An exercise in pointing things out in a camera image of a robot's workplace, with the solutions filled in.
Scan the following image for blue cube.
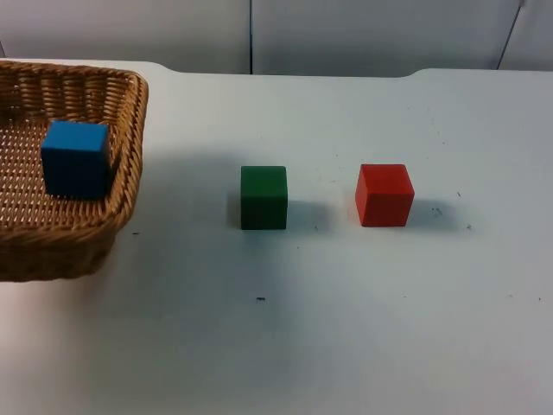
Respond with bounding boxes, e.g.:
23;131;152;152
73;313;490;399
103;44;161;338
41;120;111;201

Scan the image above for pale brown wicker basket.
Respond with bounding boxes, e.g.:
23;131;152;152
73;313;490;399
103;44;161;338
0;60;149;284

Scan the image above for green cube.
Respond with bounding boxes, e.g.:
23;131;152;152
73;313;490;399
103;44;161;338
239;165;289;231

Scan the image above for red cube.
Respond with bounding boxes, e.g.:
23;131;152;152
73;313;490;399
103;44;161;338
354;163;416;228

